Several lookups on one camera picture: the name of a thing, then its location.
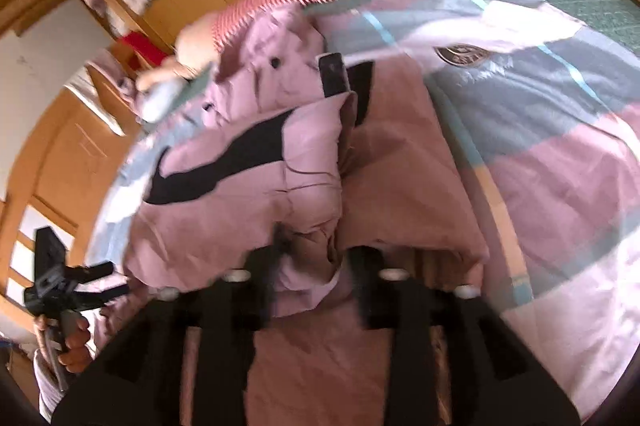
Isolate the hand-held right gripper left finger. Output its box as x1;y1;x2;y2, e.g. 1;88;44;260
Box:
52;245;287;426

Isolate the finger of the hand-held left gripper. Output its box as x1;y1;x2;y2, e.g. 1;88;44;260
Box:
72;284;131;313
64;261;114;285

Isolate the wooden headboard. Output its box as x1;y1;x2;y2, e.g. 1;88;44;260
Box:
0;0;168;307

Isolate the red cloth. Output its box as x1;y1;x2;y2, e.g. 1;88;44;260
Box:
119;30;169;70

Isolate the person's left hand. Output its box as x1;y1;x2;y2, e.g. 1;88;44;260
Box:
36;310;94;377

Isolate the pink hanging garment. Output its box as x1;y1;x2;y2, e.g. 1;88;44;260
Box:
86;48;138;102

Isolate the plaid bed sheet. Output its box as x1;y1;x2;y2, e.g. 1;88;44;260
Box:
90;0;640;426

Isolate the white hanging garment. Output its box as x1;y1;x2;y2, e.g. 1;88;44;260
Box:
64;68;127;137

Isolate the pink jacket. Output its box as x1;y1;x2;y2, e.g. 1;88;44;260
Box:
94;2;492;426

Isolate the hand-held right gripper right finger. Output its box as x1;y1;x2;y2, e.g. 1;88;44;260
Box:
346;246;582;426

